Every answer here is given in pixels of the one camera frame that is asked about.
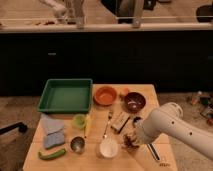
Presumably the white ribbed gripper body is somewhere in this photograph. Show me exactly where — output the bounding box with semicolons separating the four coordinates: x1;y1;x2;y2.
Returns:
133;120;146;146

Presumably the dark red grape bunch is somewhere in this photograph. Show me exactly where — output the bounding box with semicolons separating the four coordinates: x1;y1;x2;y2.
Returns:
123;134;139;149

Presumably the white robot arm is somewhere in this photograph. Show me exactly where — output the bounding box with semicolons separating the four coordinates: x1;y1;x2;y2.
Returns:
135;102;213;160

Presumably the green plastic tray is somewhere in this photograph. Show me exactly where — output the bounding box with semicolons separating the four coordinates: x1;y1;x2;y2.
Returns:
38;79;93;114

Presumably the small cardboard box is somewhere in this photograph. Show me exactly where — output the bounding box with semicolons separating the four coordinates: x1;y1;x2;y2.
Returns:
111;112;130;133

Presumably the dark brown bowl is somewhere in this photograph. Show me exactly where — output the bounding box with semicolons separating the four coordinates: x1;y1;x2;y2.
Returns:
124;92;146;113

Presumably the metal fork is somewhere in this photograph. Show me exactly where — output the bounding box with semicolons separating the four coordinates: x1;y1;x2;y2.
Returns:
103;110;113;138

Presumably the small orange fruit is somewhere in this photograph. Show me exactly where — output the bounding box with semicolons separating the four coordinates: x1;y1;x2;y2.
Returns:
119;88;130;97

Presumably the orange bowl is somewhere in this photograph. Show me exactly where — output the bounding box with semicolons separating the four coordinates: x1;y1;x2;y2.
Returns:
93;86;117;106

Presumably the yellow banana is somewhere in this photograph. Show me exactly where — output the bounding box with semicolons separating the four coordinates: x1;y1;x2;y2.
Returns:
84;114;91;138

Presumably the small green cup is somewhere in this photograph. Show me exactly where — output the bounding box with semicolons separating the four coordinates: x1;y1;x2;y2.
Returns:
72;114;86;129

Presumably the small metal cup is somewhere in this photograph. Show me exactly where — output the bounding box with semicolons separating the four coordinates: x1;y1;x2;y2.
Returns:
70;136;85;154

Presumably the blue sponge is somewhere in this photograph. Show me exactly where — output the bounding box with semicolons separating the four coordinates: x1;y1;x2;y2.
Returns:
43;132;65;149

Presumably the green chili pepper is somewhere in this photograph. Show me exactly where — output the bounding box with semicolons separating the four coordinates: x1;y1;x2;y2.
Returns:
38;148;66;160

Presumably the light blue cloth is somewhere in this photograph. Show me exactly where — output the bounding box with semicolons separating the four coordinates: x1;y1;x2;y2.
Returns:
41;114;64;135

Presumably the black handled knife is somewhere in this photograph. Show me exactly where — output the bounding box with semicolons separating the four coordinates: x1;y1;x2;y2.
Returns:
133;116;161;163

